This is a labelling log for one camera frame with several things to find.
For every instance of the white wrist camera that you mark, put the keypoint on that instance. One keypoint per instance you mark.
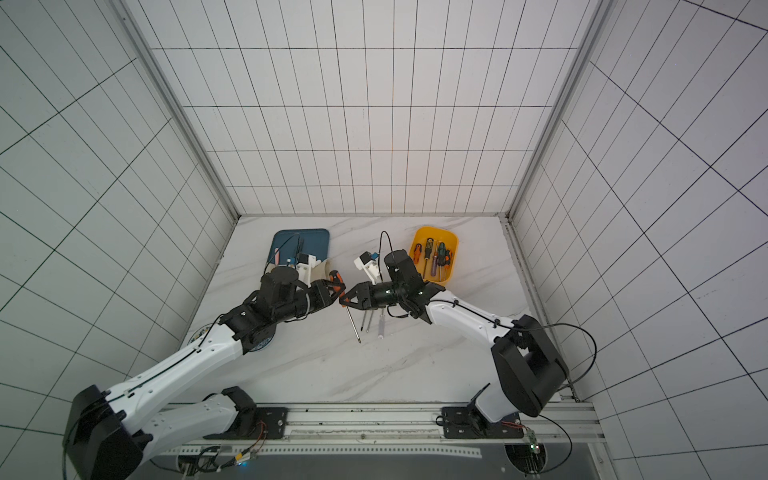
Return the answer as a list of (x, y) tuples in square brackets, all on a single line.
[(367, 262), (309, 268)]

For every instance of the green black screwdriver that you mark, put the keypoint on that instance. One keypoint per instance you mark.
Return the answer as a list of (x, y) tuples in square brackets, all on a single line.
[(444, 260)]

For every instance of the yellow plastic storage box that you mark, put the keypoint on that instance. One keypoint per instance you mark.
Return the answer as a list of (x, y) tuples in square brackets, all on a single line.
[(439, 235)]

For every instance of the teal plastic tray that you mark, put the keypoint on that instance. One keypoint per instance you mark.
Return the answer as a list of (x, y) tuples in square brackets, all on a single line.
[(290, 246)]

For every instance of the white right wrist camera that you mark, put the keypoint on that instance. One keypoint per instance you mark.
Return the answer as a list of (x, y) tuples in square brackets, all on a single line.
[(367, 262)]

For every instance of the purple clear handled screwdriver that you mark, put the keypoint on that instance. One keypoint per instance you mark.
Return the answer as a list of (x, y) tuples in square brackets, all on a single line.
[(434, 266)]

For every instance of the small clear handled screwdriver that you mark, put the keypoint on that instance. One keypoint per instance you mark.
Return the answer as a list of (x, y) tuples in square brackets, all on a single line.
[(382, 324)]

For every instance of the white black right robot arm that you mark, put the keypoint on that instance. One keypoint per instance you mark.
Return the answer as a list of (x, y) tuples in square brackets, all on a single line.
[(529, 368)]

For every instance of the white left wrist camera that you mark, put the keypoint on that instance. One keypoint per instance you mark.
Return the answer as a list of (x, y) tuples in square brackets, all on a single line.
[(309, 268)]

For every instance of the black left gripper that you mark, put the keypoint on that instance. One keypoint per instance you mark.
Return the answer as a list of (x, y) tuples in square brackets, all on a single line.
[(322, 291)]

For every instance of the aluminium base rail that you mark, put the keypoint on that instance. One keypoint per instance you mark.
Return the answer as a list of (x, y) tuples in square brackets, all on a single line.
[(397, 429)]

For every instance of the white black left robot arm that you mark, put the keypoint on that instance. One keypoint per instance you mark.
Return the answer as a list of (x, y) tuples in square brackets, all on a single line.
[(110, 433)]

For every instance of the beige linen cloth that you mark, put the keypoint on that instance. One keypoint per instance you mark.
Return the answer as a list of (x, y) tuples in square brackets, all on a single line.
[(271, 266)]

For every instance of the large orange grey screwdriver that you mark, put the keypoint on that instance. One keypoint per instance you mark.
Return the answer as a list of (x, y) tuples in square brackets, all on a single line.
[(339, 288)]

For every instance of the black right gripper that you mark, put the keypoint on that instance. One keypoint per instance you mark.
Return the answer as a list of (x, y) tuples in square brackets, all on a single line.
[(366, 295)]

